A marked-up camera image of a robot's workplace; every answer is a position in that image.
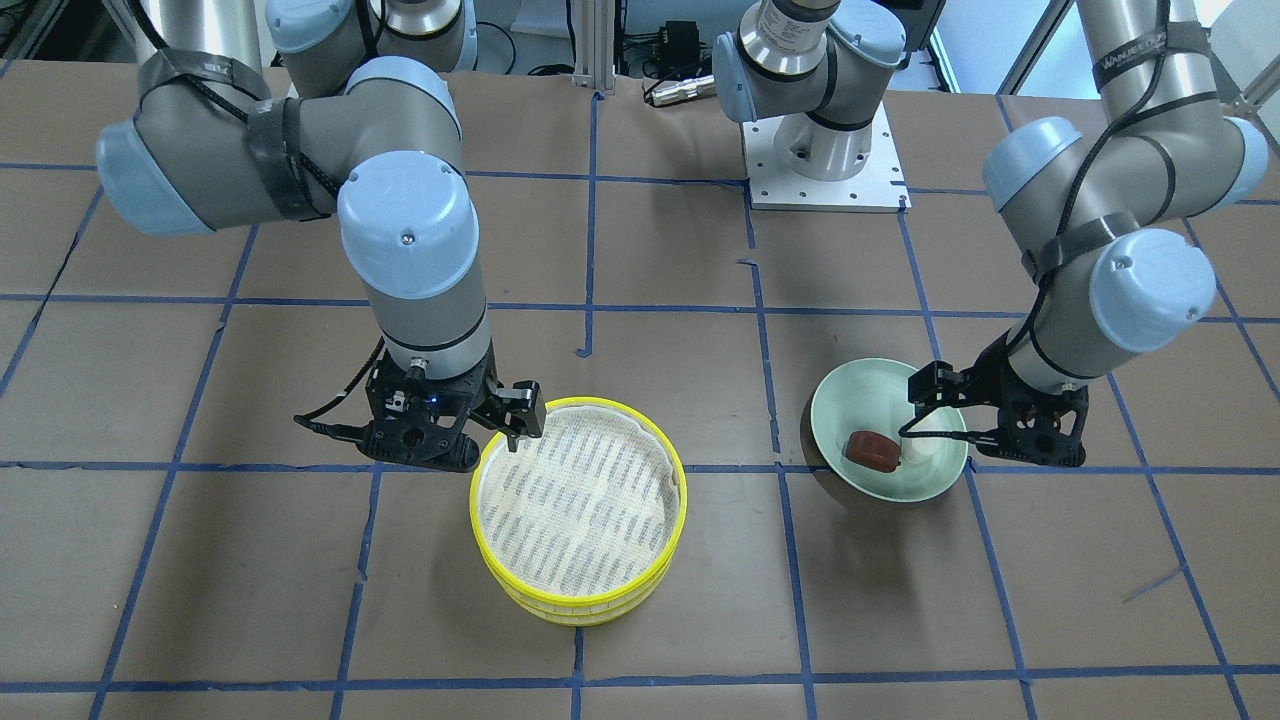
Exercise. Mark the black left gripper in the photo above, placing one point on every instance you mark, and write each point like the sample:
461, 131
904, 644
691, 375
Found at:
992, 377

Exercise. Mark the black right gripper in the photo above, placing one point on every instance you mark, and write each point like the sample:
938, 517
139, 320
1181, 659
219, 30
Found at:
497, 399

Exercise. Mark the white steamed bun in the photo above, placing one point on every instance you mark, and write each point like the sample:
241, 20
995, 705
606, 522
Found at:
921, 452

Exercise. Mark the brown steamed bun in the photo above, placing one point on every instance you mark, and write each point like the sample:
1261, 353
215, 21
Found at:
873, 450

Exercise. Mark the yellow steamer top layer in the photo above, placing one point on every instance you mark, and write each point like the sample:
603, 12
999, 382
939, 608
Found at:
586, 509

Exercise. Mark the yellow steamer layer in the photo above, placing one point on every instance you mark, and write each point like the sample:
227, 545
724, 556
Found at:
584, 611
586, 509

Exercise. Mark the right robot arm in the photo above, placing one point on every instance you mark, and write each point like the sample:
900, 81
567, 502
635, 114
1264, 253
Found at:
369, 137

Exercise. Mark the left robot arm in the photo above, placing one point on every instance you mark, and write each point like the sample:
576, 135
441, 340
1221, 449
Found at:
1111, 284

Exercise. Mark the yellow steamer bottom layer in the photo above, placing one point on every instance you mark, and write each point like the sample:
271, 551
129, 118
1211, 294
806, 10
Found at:
584, 611

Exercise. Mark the mint green bowl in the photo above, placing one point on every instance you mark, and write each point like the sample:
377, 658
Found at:
872, 394

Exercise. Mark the silver cylindrical connector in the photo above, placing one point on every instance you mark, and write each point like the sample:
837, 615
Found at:
670, 92

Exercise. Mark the black power adapter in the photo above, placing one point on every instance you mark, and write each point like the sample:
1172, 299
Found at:
678, 42

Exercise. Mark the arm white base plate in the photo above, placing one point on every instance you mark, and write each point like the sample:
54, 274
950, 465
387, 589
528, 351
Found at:
795, 165

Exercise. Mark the aluminium frame post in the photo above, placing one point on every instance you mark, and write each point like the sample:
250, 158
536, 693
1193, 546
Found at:
595, 35

